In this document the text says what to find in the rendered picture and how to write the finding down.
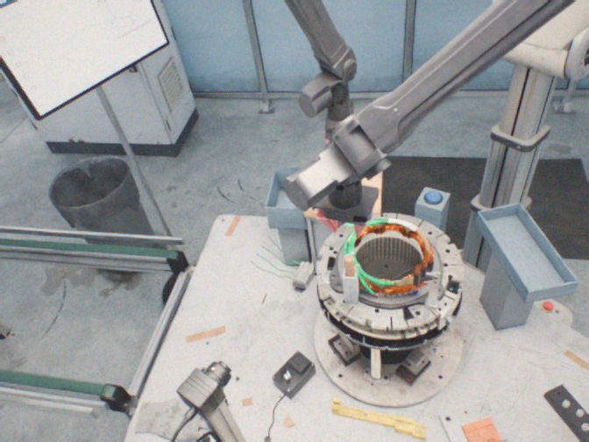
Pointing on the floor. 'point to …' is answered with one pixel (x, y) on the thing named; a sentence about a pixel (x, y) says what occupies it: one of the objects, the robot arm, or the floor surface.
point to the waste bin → (119, 224)
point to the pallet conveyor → (13, 251)
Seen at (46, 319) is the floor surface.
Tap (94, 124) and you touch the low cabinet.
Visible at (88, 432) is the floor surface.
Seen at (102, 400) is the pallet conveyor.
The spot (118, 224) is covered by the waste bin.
